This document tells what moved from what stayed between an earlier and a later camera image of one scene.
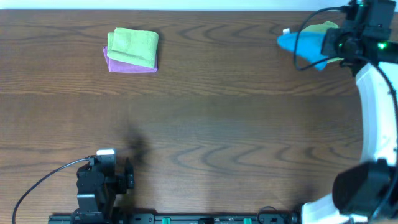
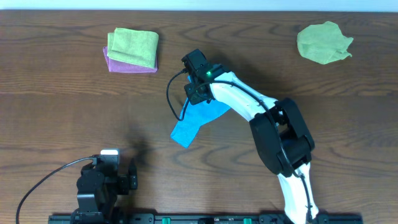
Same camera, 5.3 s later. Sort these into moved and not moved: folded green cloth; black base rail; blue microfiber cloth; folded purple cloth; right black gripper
Moved: blue microfiber cloth; right black gripper
Not moved: folded green cloth; folded purple cloth; black base rail
